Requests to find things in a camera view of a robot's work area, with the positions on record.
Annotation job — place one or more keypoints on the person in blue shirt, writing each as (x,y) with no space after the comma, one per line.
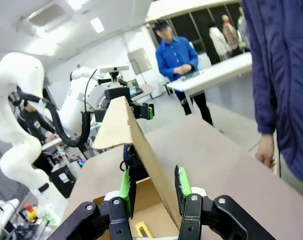
(176,55)

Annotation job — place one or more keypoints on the person in patterned coat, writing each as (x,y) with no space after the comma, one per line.
(230,35)

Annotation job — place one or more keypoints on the person's left hand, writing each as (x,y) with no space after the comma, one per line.
(265,152)

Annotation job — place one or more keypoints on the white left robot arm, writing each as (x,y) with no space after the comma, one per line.
(14,125)

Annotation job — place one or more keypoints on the black equipment cabinet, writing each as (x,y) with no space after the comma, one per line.
(62,180)

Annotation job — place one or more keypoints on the small white box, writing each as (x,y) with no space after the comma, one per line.
(157,90)

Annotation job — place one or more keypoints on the yellow utility knife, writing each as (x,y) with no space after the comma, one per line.
(141,228)

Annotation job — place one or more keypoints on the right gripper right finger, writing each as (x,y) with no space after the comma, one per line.
(184,185)

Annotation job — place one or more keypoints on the person in navy jacket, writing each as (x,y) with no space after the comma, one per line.
(279,62)

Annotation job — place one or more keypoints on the open laptop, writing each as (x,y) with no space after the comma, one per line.
(135,86)

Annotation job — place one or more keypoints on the person in white jacket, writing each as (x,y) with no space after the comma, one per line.
(217,45)

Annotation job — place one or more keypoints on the square ceiling light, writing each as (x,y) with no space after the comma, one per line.
(97,25)

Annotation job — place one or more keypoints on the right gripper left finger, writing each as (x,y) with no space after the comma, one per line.
(125,190)

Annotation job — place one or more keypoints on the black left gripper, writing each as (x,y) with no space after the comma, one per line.
(116,93)

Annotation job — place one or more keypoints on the brown cardboard box with lid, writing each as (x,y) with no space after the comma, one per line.
(141,150)

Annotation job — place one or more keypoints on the ceiling air vent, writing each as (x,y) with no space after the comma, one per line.
(46,15)

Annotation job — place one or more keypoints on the person in pale top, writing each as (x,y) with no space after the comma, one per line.
(244,27)

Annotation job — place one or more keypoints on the navy sleeved left forearm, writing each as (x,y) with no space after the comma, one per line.
(264,100)

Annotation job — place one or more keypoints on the white wall board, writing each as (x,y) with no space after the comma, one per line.
(140,61)

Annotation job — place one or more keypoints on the navy CAMPUS print bag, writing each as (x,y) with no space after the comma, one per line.
(134,162)

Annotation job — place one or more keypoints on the seated person in dark hoodie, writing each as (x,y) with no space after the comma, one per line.
(34,122)

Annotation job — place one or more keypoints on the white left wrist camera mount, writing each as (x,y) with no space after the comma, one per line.
(114,68)

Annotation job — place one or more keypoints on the red emergency stop button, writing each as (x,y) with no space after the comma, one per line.
(30,210)

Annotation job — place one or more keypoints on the long white table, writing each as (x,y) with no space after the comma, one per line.
(211,72)

